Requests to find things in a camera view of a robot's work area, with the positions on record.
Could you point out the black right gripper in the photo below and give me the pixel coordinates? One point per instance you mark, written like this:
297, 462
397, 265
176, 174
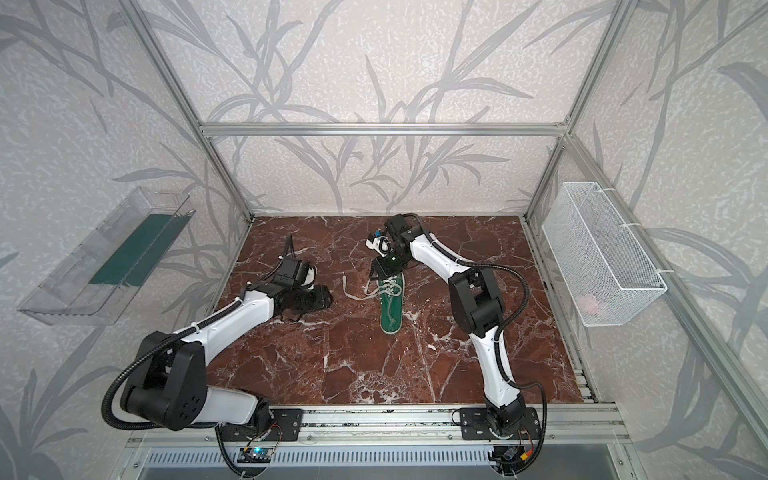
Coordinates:
384, 269

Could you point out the white shoelace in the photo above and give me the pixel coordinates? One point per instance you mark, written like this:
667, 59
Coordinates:
372, 291

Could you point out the green canvas sneaker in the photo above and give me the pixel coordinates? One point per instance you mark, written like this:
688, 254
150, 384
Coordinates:
391, 314

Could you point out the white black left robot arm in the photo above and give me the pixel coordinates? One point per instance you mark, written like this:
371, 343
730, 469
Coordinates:
166, 385

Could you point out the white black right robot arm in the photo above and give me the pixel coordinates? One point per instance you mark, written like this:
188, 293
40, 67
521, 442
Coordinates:
478, 310

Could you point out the green circuit board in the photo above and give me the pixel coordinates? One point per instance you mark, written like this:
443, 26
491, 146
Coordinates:
255, 455

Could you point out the pink object in basket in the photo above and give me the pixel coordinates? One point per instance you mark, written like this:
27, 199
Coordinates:
591, 305

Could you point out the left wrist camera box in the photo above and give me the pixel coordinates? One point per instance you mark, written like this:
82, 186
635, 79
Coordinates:
294, 273

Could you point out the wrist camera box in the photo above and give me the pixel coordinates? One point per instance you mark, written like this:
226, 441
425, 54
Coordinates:
387, 234
294, 273

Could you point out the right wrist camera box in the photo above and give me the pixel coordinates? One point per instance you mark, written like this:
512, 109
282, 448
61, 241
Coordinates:
387, 234

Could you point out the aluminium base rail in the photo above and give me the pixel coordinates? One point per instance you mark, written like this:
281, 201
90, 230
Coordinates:
387, 435

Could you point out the aluminium cage frame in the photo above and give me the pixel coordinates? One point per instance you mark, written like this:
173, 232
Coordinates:
744, 394

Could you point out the clear plastic wall tray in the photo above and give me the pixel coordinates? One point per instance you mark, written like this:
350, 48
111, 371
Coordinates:
95, 283

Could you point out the white wire mesh basket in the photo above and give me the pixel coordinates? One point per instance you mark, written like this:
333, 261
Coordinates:
598, 253

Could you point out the right circuit board with wires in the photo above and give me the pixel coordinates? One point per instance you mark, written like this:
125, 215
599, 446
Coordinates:
509, 461

